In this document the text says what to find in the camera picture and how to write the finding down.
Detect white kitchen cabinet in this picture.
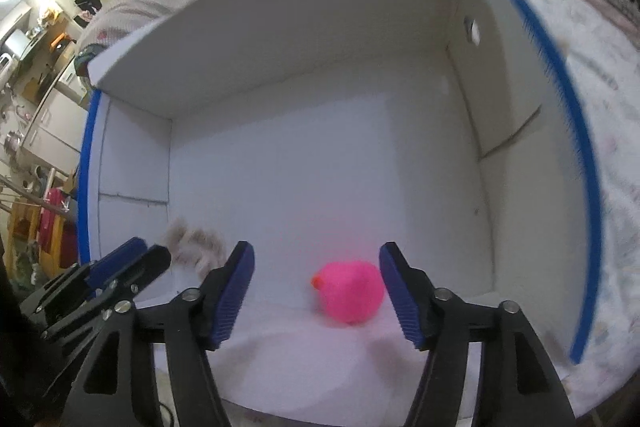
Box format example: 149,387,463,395
17,61,92,176

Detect beige floral scrunchie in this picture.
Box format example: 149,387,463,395
163,219,226,281

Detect pink round soft toy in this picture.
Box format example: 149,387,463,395
310,260,385,325

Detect white patterned bed sheet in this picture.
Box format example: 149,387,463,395
528,0,639,425

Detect black hanging clothes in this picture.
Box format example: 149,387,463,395
74,0,102,28

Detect blue and white cardboard box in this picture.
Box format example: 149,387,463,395
78,0,602,426

